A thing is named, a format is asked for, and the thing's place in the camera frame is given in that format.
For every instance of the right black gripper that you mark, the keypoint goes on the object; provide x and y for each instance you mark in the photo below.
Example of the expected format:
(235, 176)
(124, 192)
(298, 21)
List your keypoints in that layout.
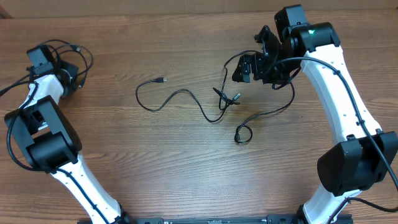
(259, 66)

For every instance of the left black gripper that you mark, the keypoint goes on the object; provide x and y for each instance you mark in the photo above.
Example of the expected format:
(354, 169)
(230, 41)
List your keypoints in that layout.
(70, 66)

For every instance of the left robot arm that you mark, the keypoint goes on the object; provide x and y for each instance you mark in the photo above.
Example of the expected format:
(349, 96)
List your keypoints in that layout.
(40, 138)

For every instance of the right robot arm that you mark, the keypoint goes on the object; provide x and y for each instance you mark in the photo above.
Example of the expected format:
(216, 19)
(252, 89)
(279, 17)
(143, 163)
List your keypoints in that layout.
(362, 152)

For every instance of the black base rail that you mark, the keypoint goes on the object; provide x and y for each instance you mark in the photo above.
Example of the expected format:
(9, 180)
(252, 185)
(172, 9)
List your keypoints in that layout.
(214, 220)

